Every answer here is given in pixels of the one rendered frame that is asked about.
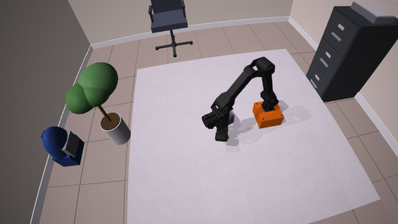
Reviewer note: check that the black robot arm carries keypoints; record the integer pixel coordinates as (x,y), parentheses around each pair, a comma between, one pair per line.
(225,101)

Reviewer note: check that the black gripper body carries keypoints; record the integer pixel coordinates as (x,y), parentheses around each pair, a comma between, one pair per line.
(222,135)

